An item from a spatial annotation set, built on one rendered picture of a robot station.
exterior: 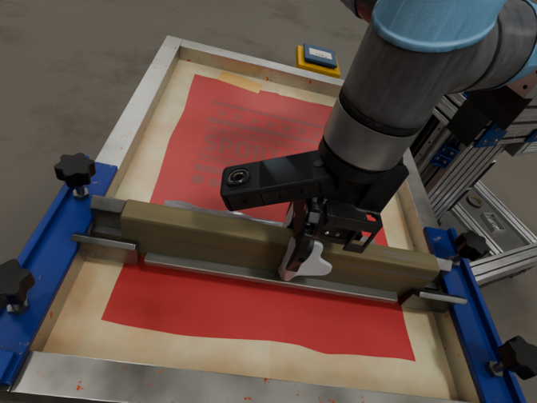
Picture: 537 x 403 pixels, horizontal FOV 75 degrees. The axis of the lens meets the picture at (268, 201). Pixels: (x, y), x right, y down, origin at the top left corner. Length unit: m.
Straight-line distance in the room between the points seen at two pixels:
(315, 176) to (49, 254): 0.32
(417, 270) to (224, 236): 0.25
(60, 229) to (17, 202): 1.43
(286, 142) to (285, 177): 0.41
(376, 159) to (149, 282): 0.33
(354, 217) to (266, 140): 0.41
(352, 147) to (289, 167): 0.08
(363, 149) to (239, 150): 0.42
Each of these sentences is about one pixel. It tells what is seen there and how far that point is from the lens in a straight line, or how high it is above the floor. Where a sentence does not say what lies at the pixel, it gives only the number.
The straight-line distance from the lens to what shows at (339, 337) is 0.52.
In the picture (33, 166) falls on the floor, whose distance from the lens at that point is 2.08.
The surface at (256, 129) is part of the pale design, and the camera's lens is 0.76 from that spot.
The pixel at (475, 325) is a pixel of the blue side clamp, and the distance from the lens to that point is 0.59.
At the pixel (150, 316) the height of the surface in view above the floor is 0.96.
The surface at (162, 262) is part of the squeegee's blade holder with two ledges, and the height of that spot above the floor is 1.00.
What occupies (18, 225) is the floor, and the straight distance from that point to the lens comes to 1.84.
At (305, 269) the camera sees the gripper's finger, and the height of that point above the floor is 1.04.
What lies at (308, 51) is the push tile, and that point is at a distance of 1.13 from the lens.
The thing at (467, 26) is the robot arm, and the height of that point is 1.34.
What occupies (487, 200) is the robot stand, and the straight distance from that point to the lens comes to 2.43.
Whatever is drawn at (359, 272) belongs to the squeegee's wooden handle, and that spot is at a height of 1.03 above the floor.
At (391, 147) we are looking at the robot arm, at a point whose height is 1.24.
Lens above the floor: 1.39
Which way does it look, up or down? 46 degrees down
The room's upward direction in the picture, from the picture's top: 20 degrees clockwise
